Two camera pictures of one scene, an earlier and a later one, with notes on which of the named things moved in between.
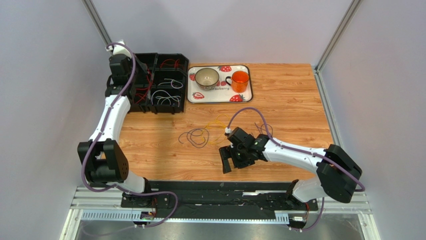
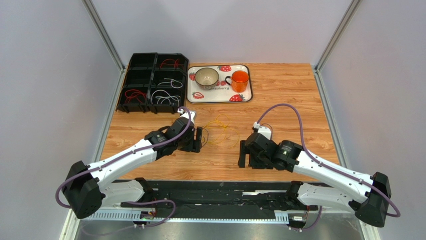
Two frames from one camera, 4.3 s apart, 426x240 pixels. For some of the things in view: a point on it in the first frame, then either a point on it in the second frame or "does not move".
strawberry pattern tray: (222, 93) does not move
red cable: (175, 63) does not move
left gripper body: (129, 60) to (187, 145)
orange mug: (239, 81) does not move
